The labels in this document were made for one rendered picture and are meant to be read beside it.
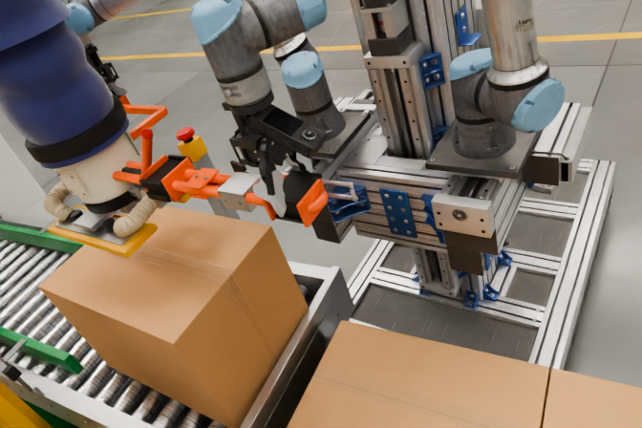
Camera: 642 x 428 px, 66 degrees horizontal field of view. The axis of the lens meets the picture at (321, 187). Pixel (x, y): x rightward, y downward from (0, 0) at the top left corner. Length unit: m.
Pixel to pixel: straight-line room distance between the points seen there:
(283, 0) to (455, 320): 1.46
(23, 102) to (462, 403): 1.21
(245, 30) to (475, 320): 1.47
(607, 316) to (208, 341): 1.54
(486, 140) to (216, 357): 0.84
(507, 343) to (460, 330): 0.16
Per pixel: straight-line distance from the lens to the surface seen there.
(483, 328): 1.93
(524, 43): 1.02
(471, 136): 1.22
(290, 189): 0.87
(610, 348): 2.16
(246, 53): 0.75
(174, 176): 1.08
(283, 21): 0.75
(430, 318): 1.97
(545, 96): 1.06
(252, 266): 1.34
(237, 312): 1.34
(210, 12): 0.72
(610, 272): 2.39
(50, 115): 1.18
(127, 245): 1.21
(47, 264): 2.66
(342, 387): 1.47
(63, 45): 1.18
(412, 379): 1.44
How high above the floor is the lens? 1.76
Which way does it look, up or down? 34 degrees down
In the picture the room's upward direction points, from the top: 20 degrees counter-clockwise
